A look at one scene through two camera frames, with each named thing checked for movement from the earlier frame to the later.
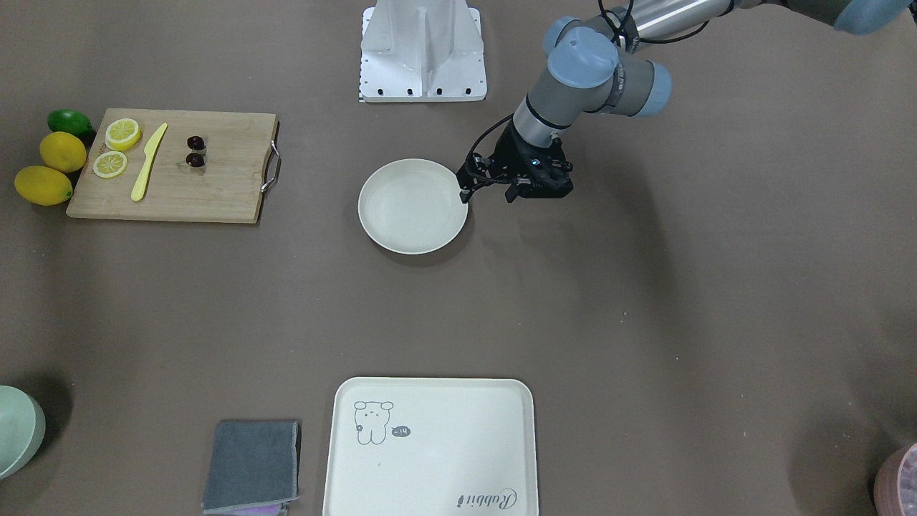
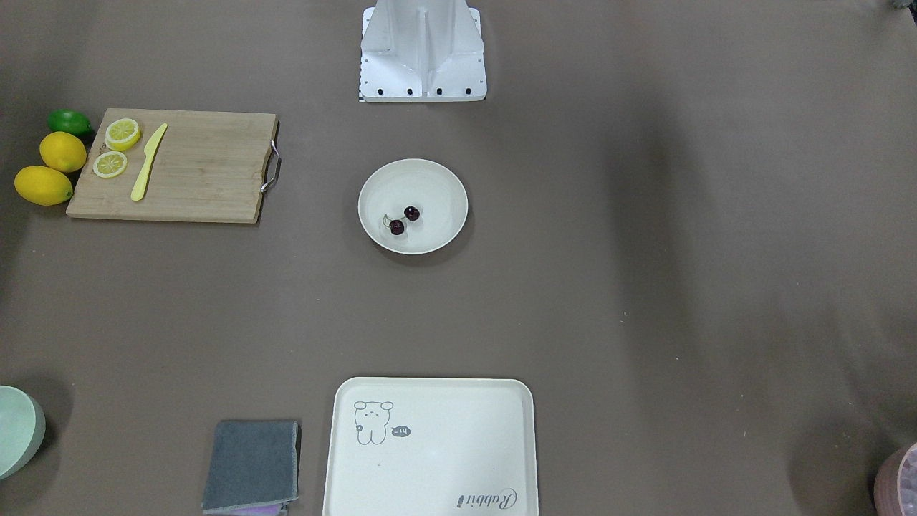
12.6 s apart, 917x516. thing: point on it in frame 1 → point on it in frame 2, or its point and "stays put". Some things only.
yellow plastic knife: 137,191 stays put
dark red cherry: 195,142 → 411,213
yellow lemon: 63,151 stays put
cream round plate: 412,206 stays put
